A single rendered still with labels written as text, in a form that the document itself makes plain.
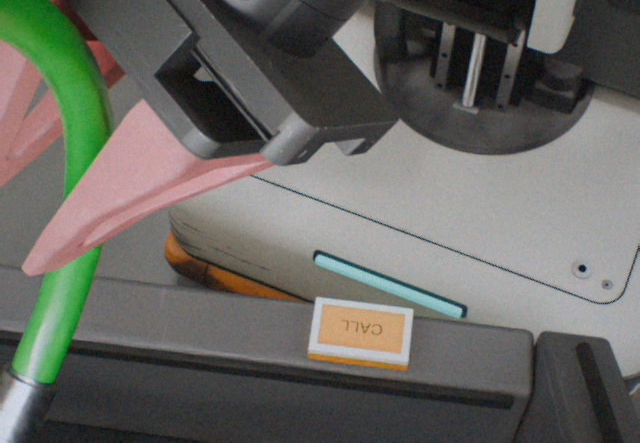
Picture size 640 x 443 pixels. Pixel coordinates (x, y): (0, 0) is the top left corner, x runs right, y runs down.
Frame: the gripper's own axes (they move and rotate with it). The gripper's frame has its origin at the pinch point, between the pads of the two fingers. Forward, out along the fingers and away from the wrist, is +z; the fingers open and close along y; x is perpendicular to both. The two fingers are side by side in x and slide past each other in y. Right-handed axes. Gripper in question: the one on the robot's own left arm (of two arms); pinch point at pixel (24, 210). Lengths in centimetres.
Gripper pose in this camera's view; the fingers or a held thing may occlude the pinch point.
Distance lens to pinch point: 36.1
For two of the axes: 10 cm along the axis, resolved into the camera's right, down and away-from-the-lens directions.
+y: 6.3, 7.5, -1.9
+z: -6.7, 6.5, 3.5
